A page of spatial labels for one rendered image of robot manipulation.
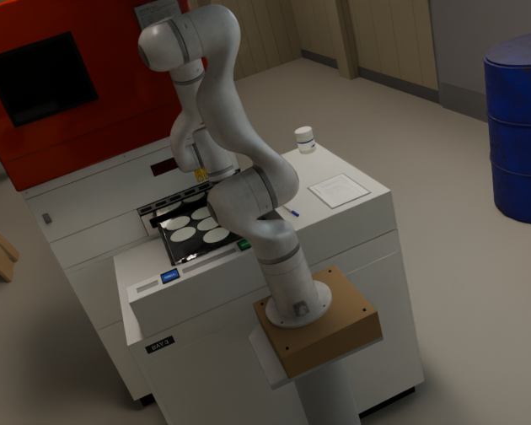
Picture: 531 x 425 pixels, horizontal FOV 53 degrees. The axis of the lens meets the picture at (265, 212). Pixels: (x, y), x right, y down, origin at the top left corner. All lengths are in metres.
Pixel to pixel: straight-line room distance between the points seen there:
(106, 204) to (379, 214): 1.06
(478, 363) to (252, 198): 1.52
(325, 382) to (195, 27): 1.00
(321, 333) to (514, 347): 1.34
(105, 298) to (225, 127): 1.31
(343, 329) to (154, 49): 0.80
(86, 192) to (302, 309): 1.08
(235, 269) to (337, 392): 0.47
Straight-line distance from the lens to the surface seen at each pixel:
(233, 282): 1.69
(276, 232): 1.32
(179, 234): 2.03
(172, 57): 1.21
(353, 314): 1.40
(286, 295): 1.40
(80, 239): 2.23
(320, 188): 1.89
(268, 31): 8.05
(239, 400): 1.97
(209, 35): 1.22
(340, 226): 1.74
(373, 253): 1.85
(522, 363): 2.50
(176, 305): 1.68
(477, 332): 2.63
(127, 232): 2.23
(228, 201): 1.24
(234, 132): 1.23
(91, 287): 2.34
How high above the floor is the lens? 1.81
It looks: 27 degrees down
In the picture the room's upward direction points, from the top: 17 degrees counter-clockwise
